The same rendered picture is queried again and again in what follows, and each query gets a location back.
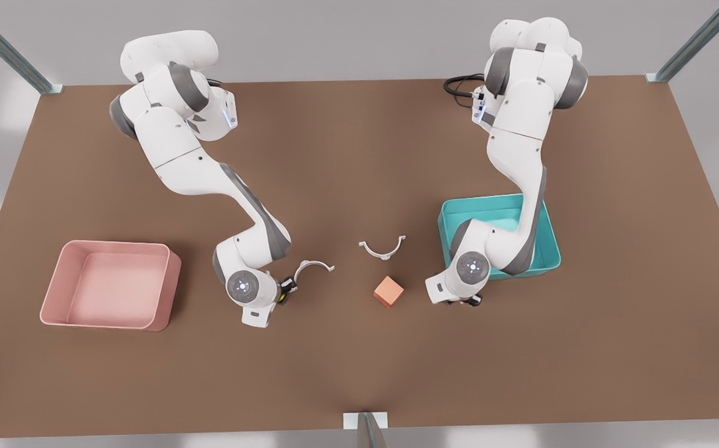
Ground pink storage box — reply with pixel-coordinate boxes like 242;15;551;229
40;240;182;332

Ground silver frame post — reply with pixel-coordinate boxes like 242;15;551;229
645;0;719;84
342;411;390;448
0;0;63;95

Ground teal blue storage box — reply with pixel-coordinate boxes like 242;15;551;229
438;194;562;281

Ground orange-red cube button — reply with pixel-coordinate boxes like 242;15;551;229
373;276;405;309

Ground white curved bracket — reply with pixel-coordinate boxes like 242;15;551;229
293;259;336;285
359;235;407;261

